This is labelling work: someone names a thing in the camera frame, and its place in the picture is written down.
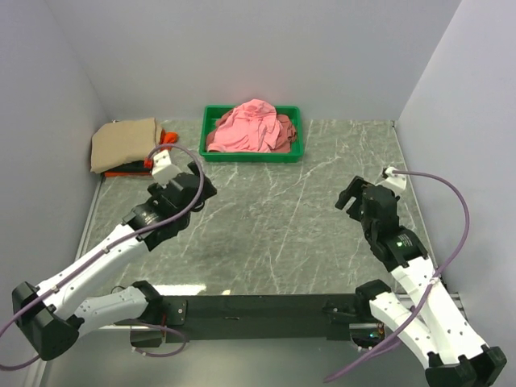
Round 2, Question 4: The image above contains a dusty rose t shirt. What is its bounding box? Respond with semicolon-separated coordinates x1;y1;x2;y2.
206;111;297;153

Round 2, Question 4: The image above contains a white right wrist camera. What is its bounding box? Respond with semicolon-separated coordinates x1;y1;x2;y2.
378;167;407;196

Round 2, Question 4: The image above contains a green plastic bin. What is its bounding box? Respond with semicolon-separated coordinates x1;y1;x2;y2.
198;105;304;164

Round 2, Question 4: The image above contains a black folded t shirt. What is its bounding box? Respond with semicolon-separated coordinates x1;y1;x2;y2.
104;160;151;176

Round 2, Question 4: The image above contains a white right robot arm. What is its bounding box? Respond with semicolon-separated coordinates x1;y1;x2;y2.
325;167;507;386

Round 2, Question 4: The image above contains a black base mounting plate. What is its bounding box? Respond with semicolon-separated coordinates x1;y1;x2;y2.
156;293;364;344

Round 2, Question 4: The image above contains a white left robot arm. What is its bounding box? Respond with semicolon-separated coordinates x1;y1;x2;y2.
12;161;217;361

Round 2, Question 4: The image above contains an orange folded t shirt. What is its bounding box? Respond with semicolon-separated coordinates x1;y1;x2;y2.
103;130;179;177

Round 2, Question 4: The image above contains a beige t shirt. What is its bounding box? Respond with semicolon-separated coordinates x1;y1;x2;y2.
90;118;162;173

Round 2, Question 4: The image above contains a pink t shirt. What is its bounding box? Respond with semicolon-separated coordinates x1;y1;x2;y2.
206;99;282;153

